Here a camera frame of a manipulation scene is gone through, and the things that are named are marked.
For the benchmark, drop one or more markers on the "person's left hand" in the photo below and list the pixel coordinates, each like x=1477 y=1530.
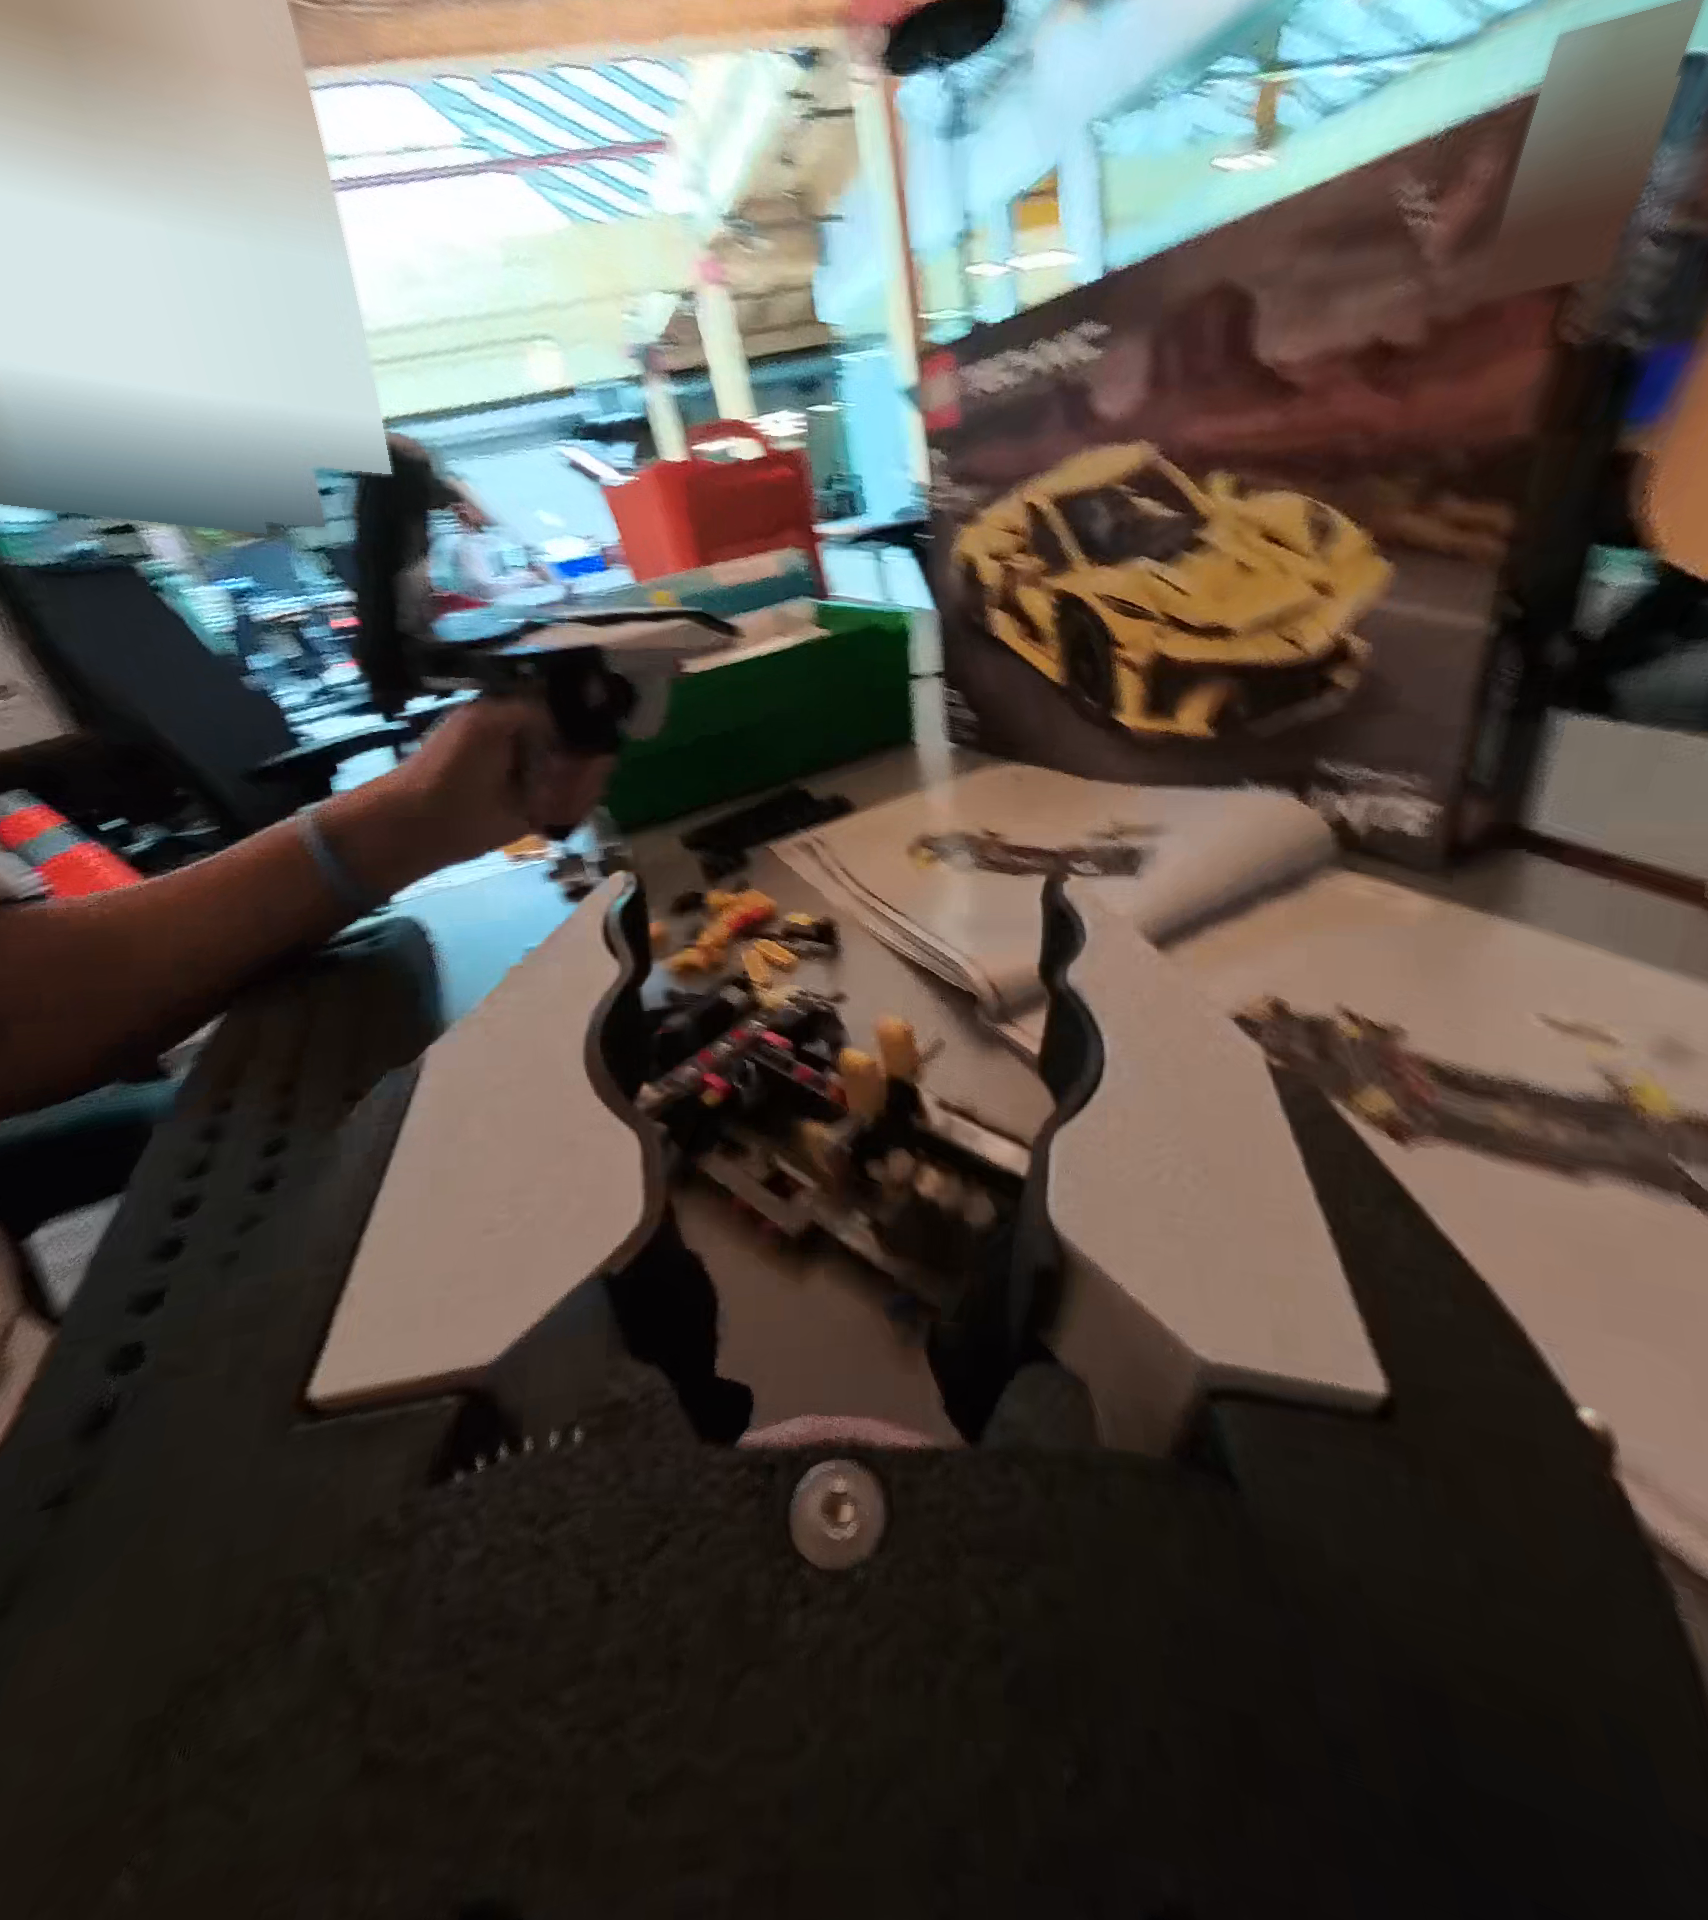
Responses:
x=472 y=781

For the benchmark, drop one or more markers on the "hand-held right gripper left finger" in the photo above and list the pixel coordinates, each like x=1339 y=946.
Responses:
x=494 y=1201

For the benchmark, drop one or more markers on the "orange traffic cone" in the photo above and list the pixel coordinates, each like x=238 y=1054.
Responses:
x=54 y=855

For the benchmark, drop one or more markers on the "lego car chassis assembly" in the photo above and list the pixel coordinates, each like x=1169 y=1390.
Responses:
x=794 y=1109

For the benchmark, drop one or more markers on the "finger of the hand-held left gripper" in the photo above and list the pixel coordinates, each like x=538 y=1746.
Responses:
x=615 y=647

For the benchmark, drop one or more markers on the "teal cardboard box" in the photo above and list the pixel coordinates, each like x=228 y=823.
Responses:
x=733 y=582

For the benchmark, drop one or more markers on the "open lego instruction booklet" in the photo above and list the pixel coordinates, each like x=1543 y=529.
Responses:
x=1544 y=1351

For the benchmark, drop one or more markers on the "long black lego beam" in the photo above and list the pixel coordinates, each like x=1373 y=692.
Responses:
x=764 y=818

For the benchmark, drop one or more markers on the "lego set box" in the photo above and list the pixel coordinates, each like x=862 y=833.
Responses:
x=1245 y=375

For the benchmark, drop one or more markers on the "pile of yellow lego pieces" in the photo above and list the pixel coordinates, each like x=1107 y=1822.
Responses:
x=733 y=924

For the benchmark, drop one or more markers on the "blue wristband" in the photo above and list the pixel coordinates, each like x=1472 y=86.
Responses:
x=338 y=860

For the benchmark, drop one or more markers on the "person's left forearm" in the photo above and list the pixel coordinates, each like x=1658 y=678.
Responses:
x=150 y=946

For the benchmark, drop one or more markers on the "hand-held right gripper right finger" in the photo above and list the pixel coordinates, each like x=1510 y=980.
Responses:
x=1200 y=1217

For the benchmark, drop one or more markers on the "green plastic bin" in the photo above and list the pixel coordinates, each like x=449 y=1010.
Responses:
x=764 y=707

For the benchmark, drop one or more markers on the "red carry case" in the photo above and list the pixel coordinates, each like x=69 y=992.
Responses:
x=711 y=512

